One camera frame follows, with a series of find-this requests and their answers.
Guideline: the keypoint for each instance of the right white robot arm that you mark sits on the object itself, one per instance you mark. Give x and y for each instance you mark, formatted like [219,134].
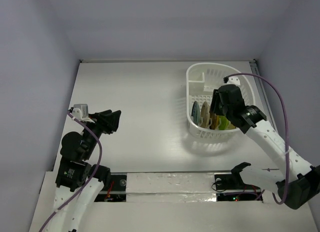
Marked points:
[295,180]

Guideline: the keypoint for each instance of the beige patterned plate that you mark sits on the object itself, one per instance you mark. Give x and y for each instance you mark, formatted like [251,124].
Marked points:
[204,115]

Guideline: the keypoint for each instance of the lime green plate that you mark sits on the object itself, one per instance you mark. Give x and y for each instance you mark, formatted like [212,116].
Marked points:
[223,123]

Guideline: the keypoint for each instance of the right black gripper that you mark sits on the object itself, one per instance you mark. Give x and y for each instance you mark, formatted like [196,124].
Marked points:
[222,105]

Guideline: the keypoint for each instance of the white foam strip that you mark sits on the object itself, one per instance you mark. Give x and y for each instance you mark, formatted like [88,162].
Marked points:
[170,187]

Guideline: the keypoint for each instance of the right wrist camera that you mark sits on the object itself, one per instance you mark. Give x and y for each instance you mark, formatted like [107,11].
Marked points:
[232,80]

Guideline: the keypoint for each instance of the right aluminium rail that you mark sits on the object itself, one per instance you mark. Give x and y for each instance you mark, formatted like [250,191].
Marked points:
[262,93]

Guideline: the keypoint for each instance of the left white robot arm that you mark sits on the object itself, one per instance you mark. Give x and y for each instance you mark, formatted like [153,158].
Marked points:
[80,176]

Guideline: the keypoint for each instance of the teal blue plate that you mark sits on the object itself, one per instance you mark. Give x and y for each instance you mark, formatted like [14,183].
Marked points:
[195,112]

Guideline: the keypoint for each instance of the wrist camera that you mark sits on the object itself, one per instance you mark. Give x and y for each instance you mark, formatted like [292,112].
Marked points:
[232,80]
[80,112]

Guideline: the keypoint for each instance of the white plastic dish rack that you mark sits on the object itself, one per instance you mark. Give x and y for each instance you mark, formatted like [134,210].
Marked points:
[201,80]

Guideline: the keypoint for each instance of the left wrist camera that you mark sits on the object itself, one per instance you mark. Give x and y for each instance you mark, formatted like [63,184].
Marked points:
[80,112]

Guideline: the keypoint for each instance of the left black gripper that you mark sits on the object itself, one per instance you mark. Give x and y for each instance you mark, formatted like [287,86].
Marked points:
[108,125]

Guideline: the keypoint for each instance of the amber yellow patterned plate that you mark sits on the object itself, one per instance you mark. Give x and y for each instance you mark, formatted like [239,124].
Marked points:
[214,121]

